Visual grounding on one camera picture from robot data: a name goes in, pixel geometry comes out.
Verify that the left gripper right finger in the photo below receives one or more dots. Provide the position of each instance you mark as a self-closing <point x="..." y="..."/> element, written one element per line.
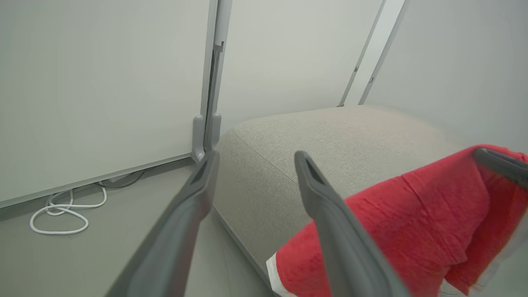
<point x="342" y="247"/>

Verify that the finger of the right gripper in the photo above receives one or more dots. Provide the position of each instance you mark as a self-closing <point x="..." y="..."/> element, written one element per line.
<point x="503" y="165"/>

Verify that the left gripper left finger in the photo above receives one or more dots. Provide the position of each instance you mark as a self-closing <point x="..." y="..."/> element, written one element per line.
<point x="173" y="231"/>

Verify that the red garment white trim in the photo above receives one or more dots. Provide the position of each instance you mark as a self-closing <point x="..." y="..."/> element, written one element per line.
<point x="412" y="214"/>

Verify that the beige fabric sofa seat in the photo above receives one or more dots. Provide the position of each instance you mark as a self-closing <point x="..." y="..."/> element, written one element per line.
<point x="330" y="136"/>

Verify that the grey partition post with feet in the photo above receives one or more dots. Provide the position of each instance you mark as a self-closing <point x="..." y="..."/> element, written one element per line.
<point x="199" y="136"/>

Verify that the grey partition bottom rail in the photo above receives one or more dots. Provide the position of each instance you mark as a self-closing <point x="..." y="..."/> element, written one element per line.
<point x="82" y="182"/>

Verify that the grey slim partition post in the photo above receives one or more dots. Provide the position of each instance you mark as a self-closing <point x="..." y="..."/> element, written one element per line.
<point x="359" y="62"/>

